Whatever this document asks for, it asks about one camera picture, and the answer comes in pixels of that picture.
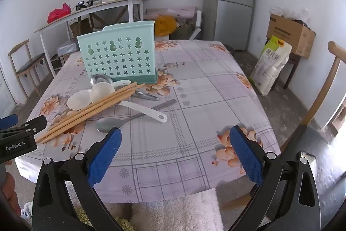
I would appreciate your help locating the bundle of wooden chopsticks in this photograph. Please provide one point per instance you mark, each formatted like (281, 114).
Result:
(89, 109)

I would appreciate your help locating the olive green bag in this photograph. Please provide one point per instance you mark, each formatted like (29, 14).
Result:
(185, 32)

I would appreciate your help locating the white desk with wooden top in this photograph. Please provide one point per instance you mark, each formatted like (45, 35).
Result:
(89, 10)

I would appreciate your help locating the silver refrigerator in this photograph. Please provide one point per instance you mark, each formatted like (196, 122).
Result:
(229, 3)

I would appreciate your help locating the wooden chair with dark seat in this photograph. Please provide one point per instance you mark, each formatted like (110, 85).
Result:
(29, 63)

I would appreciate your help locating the red plastic bag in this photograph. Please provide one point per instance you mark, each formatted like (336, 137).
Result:
(58, 14)

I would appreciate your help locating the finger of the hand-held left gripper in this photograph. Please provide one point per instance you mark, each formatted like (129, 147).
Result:
(35, 124)
(9, 121)

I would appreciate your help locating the metal spoon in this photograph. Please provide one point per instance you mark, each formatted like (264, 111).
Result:
(97, 79)
(106, 125)

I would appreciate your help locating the white board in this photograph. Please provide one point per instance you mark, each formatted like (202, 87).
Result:
(196, 33)

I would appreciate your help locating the pink flat box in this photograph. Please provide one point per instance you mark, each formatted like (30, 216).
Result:
(173, 13)

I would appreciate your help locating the white and green rice bag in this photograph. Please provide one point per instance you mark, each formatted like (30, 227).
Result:
(270, 66)

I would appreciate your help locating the yellow plastic bag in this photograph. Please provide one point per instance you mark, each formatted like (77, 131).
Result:
(165, 26)

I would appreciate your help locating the teal plastic utensil holder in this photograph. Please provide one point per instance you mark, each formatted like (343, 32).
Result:
(116, 41)

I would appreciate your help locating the large cardboard box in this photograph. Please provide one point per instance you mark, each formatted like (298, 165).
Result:
(290, 33)

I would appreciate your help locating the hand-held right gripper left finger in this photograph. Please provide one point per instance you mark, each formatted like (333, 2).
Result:
(104, 158)

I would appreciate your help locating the white plastic spoon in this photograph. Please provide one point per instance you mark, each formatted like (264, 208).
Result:
(101, 93)
(77, 101)

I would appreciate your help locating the dark wooden stool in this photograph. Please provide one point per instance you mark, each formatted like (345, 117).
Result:
(293, 68)

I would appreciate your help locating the plastic-wrapped package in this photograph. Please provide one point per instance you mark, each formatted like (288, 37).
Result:
(67, 48)

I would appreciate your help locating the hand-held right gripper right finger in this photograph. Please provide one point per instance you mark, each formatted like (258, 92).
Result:
(247, 158)

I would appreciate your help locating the brown cardboard box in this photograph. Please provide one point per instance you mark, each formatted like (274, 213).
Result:
(60, 62)

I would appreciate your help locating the white fleece garment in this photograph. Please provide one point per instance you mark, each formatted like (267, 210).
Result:
(173, 212)

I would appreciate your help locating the black electronic device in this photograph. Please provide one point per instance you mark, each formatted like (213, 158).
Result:
(80, 4)
(92, 1)

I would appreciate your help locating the floral plaid tablecloth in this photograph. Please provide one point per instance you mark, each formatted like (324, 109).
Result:
(189, 125)

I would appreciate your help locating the wooden chair with curved back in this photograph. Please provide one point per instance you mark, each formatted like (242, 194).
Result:
(321, 101)

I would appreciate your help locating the person's left hand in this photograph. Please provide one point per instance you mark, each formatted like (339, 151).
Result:
(12, 193)

